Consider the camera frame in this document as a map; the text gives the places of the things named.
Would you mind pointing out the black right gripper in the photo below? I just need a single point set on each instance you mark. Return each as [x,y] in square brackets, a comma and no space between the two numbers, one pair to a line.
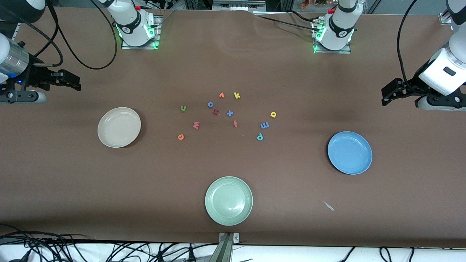
[36,74]

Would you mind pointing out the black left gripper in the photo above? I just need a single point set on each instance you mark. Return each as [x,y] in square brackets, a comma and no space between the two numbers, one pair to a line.
[410,88]

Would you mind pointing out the red foam letter w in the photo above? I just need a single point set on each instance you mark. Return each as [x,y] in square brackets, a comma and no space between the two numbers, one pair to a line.
[196,125]

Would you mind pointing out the blue foam letter E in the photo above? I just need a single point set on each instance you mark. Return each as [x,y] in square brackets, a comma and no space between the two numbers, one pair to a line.
[264,125]

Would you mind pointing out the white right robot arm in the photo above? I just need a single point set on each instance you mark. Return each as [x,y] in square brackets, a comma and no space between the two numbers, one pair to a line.
[134,25]

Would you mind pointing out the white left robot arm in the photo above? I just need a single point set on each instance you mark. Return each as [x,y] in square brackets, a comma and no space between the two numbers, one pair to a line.
[340,29]

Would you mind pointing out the brown table cover sheet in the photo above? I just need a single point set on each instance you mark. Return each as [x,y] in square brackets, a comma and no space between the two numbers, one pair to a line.
[400,145]

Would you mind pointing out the beige brown plate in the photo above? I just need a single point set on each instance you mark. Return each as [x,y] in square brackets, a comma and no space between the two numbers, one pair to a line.
[119,127]

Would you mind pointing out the blue plate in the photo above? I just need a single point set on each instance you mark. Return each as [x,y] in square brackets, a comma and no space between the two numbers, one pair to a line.
[349,153]

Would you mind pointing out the orange background object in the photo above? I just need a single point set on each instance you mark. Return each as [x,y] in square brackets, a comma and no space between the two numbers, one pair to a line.
[309,3]

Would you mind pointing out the small white paper scrap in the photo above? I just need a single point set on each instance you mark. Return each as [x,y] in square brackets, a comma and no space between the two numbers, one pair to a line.
[328,206]

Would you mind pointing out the grey equipment box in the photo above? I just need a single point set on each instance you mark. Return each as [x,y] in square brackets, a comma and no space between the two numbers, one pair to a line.
[238,4]

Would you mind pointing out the green plate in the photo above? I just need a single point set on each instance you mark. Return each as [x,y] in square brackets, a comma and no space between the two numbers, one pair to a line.
[228,201]

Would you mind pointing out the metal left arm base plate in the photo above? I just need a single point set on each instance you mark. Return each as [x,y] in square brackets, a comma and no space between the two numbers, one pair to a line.
[346,51]

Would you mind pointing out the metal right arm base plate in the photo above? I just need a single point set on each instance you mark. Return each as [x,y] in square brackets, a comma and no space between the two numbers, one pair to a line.
[127,46]

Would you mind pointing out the aluminium frame profile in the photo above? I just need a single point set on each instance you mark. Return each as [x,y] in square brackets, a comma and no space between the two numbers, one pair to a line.
[17,31]
[445,16]

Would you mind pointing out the metal table edge bracket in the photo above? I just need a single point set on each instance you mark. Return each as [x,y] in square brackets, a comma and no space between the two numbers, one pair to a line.
[227,247]

